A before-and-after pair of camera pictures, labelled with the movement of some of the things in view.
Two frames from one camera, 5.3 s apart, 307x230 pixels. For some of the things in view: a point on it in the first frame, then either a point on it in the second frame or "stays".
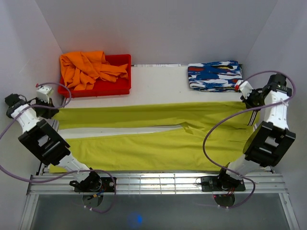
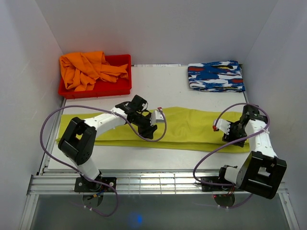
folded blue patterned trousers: x=220 y=76 stays
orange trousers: x=81 y=69 stays
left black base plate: x=108 y=184 stays
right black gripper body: x=254 y=99 -> x=236 y=132
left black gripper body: x=44 y=112 -> x=143 y=123
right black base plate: x=214 y=184 stays
